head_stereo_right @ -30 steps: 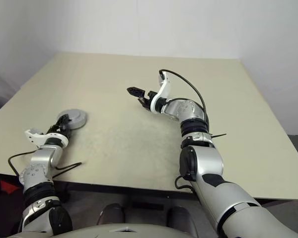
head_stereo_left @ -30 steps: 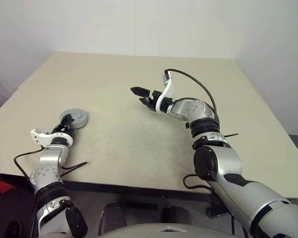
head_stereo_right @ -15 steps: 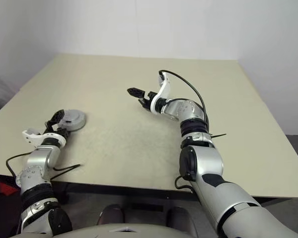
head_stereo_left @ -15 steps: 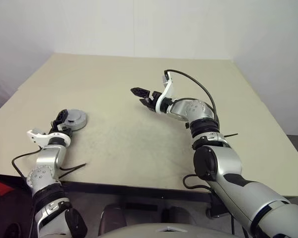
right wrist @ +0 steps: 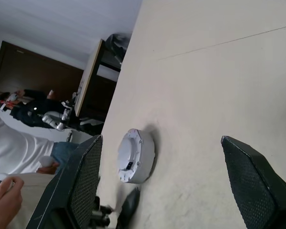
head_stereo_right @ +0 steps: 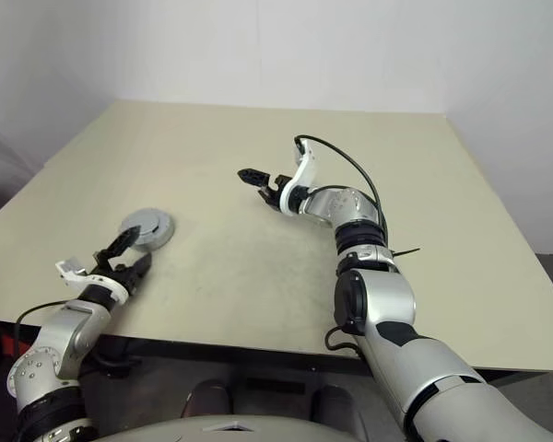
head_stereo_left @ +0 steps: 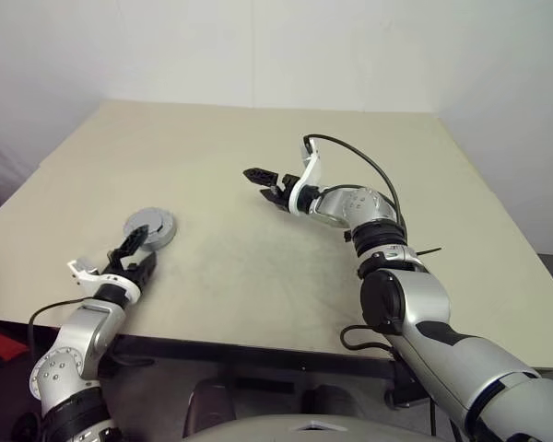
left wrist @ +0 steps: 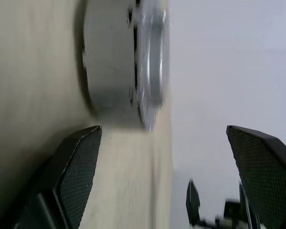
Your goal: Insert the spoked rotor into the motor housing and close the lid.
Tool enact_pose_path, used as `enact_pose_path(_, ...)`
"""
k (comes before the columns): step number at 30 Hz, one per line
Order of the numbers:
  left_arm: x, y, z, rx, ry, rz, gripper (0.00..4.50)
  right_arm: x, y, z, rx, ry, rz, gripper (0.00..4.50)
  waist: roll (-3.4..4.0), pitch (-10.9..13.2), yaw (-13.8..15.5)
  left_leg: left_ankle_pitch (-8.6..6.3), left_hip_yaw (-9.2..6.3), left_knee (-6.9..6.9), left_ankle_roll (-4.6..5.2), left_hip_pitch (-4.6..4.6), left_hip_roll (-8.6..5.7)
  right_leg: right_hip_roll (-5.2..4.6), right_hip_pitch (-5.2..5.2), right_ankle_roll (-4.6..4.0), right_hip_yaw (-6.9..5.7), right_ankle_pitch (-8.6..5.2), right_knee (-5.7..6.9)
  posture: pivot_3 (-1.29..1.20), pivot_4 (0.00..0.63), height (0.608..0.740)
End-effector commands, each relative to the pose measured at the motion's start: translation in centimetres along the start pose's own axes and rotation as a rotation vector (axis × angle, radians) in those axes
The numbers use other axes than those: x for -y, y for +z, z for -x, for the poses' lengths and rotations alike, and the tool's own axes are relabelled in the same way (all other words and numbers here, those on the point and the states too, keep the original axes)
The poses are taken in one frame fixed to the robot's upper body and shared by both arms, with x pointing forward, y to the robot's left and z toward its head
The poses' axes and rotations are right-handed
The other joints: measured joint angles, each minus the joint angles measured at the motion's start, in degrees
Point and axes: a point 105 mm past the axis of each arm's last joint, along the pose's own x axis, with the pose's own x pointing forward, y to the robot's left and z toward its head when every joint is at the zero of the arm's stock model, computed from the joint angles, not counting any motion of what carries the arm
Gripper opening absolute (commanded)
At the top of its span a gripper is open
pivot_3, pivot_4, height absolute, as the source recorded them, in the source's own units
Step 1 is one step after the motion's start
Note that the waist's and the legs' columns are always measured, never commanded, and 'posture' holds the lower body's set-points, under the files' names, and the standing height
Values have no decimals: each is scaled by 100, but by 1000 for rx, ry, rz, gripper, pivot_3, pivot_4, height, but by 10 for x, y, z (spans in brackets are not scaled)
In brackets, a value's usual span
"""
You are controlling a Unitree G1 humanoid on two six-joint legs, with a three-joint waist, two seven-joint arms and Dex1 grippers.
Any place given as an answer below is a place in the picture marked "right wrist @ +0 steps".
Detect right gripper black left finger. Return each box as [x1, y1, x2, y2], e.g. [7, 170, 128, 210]
[26, 134, 104, 229]

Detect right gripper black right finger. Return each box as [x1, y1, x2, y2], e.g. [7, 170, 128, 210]
[220, 135, 286, 229]

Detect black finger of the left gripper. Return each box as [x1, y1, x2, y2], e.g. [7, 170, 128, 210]
[119, 188, 141, 225]

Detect silver motor housing copper windings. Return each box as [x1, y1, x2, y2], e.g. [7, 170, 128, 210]
[123, 128, 157, 185]

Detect operator left hand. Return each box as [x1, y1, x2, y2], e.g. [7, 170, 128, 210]
[36, 162, 60, 175]

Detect operator right hand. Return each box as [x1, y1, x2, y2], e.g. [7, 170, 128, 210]
[0, 177, 25, 229]

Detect person in white shirt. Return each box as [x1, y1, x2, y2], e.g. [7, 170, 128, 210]
[0, 107, 81, 176]

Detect silver background robot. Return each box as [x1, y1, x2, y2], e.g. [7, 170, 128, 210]
[41, 110, 72, 132]

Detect person in black clothes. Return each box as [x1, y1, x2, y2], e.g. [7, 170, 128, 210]
[0, 89, 73, 128]

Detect dark brown wooden door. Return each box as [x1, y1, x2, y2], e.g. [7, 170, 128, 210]
[0, 40, 85, 101]

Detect black plastic bag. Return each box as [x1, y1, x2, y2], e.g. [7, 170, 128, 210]
[104, 31, 134, 65]

